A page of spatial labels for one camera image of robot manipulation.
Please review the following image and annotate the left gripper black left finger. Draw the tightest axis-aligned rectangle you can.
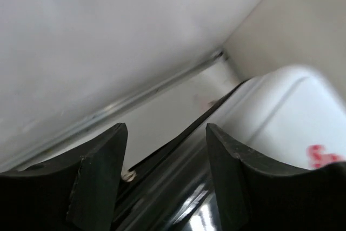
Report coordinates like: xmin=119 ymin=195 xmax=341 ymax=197
xmin=1 ymin=123 xmax=128 ymax=230

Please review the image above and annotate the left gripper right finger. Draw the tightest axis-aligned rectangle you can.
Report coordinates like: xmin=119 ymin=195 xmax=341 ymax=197
xmin=206 ymin=123 xmax=345 ymax=230

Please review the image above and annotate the black kids suitcase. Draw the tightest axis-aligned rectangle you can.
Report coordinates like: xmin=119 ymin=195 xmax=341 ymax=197
xmin=111 ymin=66 xmax=345 ymax=230

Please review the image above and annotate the aluminium rail frame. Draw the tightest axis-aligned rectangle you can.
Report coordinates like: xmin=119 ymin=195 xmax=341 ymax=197
xmin=1 ymin=49 xmax=227 ymax=171

